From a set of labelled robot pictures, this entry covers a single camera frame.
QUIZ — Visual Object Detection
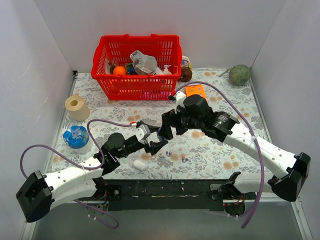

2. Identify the white pump bottle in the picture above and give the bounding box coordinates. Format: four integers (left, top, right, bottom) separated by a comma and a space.
162, 64, 172, 75

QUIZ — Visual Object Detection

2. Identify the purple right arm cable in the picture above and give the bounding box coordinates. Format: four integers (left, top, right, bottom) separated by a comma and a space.
172, 81, 265, 230

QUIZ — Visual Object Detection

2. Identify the blue wrapped tissue roll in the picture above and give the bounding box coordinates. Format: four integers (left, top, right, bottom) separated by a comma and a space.
62, 125, 93, 154

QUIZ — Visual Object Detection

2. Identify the grey crumpled bag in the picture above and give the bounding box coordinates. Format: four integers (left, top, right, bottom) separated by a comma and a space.
130, 50, 158, 75

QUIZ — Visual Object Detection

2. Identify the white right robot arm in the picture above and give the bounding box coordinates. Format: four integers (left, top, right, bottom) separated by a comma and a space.
133, 92, 311, 202

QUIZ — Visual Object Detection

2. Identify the dark green toy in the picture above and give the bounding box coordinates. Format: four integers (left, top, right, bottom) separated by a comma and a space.
125, 62, 137, 76

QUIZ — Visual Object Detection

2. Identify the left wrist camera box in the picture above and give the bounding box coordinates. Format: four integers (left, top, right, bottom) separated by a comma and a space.
131, 122, 151, 144

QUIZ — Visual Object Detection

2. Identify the orange fruit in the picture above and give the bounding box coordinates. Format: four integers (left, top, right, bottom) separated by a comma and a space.
113, 65, 127, 76

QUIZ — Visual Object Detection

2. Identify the orange snack box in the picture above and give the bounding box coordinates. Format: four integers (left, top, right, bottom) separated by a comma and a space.
184, 84, 207, 100

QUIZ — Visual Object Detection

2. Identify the beige paper roll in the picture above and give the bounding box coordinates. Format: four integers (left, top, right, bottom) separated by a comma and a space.
64, 94, 91, 122

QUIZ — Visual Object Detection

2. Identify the lavender earbud charging case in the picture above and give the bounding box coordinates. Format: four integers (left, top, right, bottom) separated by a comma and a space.
157, 128, 164, 141

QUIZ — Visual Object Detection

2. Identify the red plastic shopping basket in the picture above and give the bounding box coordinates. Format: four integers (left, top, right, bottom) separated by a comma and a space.
91, 34, 182, 101

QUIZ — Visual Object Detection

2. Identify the white earbud charging case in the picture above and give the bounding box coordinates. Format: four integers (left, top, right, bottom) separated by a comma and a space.
132, 160, 147, 172

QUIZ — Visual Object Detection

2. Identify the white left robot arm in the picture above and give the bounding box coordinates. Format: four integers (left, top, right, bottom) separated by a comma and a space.
16, 133, 168, 223

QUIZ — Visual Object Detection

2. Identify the brown jar with label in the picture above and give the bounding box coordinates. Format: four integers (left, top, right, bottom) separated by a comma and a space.
178, 55, 193, 83

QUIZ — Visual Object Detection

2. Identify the green melon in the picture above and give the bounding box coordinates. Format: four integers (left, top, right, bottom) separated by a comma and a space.
218, 64, 251, 86

